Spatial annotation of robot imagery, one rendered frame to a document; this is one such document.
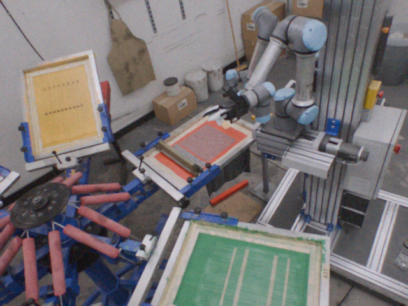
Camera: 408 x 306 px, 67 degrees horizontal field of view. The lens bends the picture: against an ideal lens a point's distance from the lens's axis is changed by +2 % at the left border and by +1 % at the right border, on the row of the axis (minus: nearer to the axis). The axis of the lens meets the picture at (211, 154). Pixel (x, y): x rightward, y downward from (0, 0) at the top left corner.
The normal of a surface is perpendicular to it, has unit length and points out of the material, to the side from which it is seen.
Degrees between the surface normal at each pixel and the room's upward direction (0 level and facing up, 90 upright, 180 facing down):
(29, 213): 0
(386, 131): 0
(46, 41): 90
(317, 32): 82
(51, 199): 0
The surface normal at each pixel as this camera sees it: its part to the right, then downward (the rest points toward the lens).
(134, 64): 0.23, 0.62
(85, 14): 0.67, 0.42
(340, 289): -0.15, -0.73
